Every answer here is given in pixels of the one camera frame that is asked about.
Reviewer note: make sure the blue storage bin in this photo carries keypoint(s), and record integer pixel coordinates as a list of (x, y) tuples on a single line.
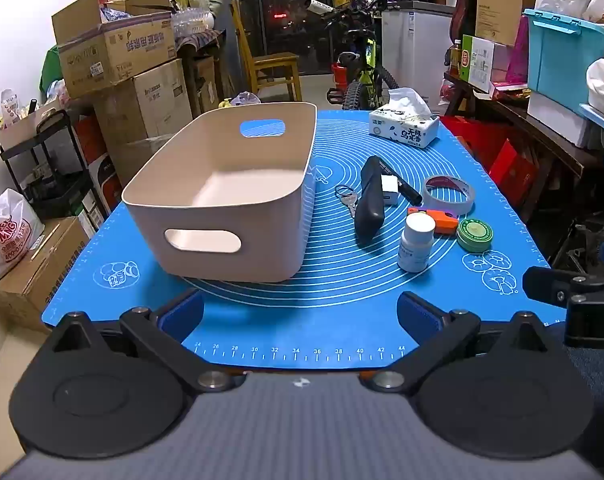
[(557, 55)]

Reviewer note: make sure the black remote control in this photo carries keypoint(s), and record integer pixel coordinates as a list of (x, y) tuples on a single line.
[(369, 210)]

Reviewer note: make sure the green and white carton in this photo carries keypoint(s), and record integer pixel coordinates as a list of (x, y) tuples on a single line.
[(482, 65)]

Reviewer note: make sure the grey plastic bag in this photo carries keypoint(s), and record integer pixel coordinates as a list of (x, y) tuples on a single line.
[(246, 98)]

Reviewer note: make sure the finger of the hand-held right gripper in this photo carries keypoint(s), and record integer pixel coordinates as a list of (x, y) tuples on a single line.
[(549, 282)]

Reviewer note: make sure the black marker pen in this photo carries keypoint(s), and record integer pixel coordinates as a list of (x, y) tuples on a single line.
[(408, 191)]

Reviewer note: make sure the red bucket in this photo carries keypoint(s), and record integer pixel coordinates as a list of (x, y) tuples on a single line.
[(342, 77)]

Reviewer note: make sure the large printed cardboard box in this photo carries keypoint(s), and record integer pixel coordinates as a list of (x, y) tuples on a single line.
[(151, 100)]

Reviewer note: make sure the small white box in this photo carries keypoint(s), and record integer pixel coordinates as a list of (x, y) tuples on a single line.
[(389, 191)]

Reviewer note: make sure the white tape roll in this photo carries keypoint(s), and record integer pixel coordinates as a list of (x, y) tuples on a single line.
[(451, 201)]

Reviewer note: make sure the red gift boxes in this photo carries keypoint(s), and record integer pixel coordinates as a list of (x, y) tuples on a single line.
[(492, 155)]

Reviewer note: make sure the white chest freezer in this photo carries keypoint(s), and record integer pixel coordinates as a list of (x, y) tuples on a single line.
[(417, 35)]

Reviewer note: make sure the green round tin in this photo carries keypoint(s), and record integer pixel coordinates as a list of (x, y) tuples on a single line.
[(474, 235)]

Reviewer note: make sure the taped cardboard box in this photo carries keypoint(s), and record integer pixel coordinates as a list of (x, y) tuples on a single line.
[(36, 280)]

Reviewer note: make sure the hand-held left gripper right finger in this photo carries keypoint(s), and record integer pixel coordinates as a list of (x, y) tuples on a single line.
[(419, 310)]

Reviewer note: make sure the white pill bottle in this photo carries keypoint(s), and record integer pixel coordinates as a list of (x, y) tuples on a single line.
[(414, 250)]

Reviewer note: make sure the beige plastic basket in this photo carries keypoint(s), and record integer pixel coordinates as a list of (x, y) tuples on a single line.
[(221, 240)]

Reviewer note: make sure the dark wooden bench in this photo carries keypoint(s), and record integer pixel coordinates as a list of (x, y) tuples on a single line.
[(527, 120)]

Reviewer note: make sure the blue silicone baking mat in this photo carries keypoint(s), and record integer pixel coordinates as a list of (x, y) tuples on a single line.
[(332, 310)]

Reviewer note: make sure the orange and purple toy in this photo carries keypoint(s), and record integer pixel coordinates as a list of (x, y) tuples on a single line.
[(444, 221)]

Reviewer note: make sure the black utility cart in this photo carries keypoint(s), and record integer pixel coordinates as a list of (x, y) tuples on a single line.
[(51, 180)]

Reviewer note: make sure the green bicycle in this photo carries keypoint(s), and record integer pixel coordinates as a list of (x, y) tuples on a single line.
[(364, 77)]

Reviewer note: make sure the white plastic bag red print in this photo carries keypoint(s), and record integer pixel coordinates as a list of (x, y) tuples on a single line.
[(6, 240)]

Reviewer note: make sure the amber bottle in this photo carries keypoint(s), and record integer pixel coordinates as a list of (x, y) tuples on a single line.
[(455, 57)]

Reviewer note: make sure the tall brown cardboard box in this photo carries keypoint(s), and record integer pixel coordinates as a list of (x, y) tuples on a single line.
[(499, 0)]

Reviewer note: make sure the red and white appliance box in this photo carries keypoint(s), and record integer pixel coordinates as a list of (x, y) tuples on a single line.
[(106, 185)]

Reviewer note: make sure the tissue pack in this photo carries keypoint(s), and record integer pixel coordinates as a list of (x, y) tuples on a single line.
[(404, 127)]

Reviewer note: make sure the wooden chair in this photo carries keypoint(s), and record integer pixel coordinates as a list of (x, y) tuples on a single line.
[(272, 62)]

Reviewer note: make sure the pack of water bottles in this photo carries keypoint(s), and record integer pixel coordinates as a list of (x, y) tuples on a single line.
[(194, 22)]

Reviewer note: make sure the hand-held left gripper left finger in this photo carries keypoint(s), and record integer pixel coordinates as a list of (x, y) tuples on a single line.
[(184, 312)]

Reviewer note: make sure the open cardboard box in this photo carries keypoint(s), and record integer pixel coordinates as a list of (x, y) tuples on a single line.
[(116, 55)]

